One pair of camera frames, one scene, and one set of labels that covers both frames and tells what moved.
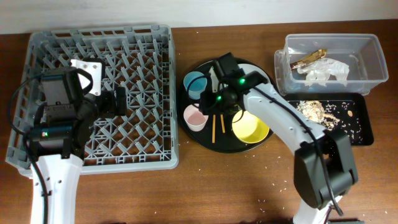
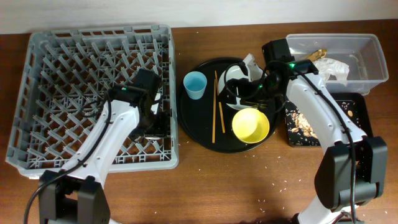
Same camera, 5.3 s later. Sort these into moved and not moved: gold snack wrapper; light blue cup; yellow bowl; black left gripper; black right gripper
Moved: black right gripper; black left gripper
Not moved: light blue cup; yellow bowl; gold snack wrapper
